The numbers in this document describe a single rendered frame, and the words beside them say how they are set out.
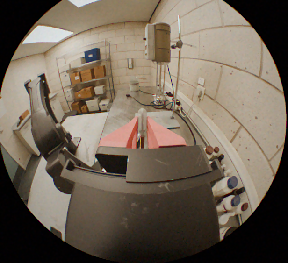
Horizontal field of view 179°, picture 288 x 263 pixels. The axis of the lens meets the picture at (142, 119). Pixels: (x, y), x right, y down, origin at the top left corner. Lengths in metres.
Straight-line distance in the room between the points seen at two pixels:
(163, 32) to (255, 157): 0.68
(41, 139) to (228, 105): 0.68
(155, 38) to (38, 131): 0.55
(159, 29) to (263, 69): 0.48
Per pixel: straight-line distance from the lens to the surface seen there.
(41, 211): 0.69
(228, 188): 0.42
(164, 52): 0.49
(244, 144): 0.51
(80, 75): 2.58
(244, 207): 0.50
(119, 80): 2.61
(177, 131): 0.61
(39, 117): 0.27
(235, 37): 0.57
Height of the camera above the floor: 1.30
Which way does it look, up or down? 37 degrees down
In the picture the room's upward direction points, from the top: 2 degrees counter-clockwise
